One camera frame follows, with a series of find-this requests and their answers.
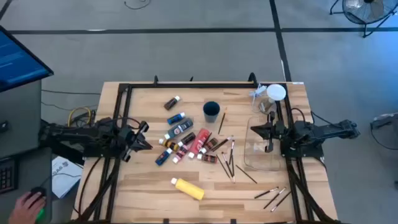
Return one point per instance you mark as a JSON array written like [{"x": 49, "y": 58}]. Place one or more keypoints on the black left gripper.
[{"x": 129, "y": 140}]

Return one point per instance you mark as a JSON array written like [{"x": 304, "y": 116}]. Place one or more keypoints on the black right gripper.
[{"x": 278, "y": 129}]

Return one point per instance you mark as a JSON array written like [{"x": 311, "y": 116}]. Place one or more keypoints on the clear plastic bin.
[{"x": 261, "y": 155}]

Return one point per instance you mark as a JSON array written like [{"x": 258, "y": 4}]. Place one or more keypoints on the black paintbrush gold ferrule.
[{"x": 223, "y": 166}]

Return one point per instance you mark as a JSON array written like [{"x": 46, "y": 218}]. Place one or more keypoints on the large yellow paint bottle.
[{"x": 189, "y": 188}]

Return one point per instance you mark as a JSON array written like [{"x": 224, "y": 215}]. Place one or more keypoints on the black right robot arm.
[{"x": 326, "y": 132}]

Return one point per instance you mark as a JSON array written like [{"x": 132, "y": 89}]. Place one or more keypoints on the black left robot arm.
[{"x": 77, "y": 137}]

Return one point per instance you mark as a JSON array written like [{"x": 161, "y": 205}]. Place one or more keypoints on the small dark blue paint bottle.
[{"x": 163, "y": 157}]

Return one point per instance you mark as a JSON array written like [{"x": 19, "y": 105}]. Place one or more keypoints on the small ochre paint bottle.
[{"x": 169, "y": 144}]

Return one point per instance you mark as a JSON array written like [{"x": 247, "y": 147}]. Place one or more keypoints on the small pink paint bottle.
[{"x": 180, "y": 154}]

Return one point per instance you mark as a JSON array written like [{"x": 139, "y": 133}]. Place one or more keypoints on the small light blue paint bottle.
[{"x": 175, "y": 118}]

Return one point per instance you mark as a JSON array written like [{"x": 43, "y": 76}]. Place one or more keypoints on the small black paint bottle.
[{"x": 187, "y": 138}]

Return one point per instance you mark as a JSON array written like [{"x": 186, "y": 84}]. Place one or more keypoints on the small dark brown paint bottle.
[{"x": 171, "y": 103}]

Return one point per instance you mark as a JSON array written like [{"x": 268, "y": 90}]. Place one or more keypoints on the small red-brown paint bottle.
[{"x": 211, "y": 144}]

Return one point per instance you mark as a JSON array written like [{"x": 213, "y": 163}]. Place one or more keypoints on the blue-grey plastic cup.
[{"x": 211, "y": 112}]

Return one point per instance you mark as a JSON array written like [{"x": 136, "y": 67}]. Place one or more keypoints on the white paper booklet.
[{"x": 63, "y": 175}]

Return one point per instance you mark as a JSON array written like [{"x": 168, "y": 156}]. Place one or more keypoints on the black computer mouse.
[{"x": 38, "y": 190}]

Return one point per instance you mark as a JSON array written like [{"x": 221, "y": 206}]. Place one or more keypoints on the grey desk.
[{"x": 21, "y": 124}]

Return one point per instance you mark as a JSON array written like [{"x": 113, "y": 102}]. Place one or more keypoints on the person's hand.
[{"x": 26, "y": 208}]

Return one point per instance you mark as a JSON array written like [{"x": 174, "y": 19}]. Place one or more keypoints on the black keyboard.
[{"x": 7, "y": 179}]

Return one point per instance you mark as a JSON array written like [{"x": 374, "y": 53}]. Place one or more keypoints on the monitor with blue screen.
[{"x": 18, "y": 62}]

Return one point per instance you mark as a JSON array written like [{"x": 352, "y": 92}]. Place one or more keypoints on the black floor fan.
[{"x": 368, "y": 11}]

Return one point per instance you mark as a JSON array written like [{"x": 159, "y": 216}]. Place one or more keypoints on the black aluminium frame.
[{"x": 202, "y": 85}]

